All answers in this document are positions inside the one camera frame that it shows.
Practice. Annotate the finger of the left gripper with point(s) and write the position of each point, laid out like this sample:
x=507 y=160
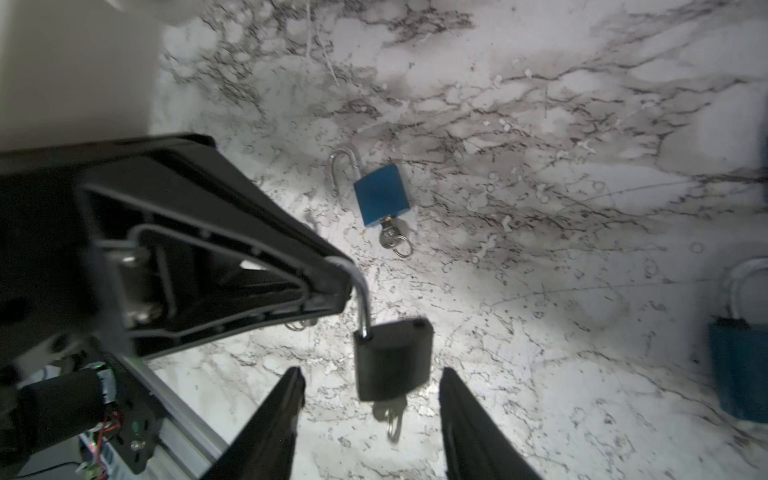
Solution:
x=151 y=245

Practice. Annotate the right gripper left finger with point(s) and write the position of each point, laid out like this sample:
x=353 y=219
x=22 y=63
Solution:
x=265 y=447

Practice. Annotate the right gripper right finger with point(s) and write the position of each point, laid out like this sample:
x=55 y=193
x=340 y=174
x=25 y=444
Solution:
x=475 y=448

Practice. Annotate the black padlock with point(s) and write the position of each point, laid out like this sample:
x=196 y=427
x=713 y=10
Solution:
x=392 y=359

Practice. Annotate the blue padlock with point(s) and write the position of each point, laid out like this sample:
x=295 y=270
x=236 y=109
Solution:
x=381 y=198
x=738 y=349

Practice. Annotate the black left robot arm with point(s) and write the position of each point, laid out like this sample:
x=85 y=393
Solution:
x=44 y=405

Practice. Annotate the aluminium front rail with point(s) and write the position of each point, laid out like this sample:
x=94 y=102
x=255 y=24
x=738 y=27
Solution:
x=188 y=446

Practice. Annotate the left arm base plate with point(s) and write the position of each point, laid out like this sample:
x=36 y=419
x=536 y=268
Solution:
x=122 y=444

